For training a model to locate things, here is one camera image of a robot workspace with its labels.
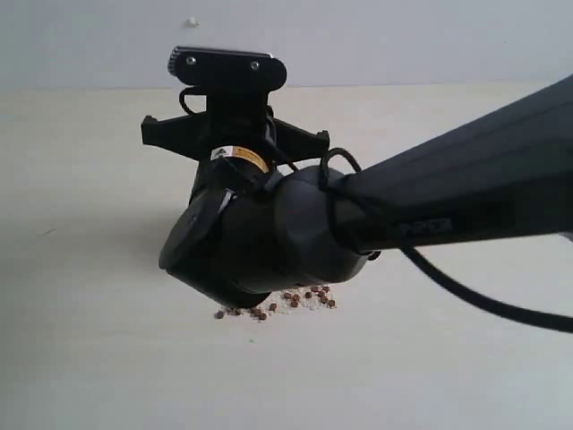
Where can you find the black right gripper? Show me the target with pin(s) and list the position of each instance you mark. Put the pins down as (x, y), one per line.
(235, 140)

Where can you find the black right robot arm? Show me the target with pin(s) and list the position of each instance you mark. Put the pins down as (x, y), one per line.
(268, 213)

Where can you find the brown pellets and rice pile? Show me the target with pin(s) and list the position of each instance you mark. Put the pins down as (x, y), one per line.
(313, 298)

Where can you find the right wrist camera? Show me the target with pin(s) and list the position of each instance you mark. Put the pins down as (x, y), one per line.
(215, 69)

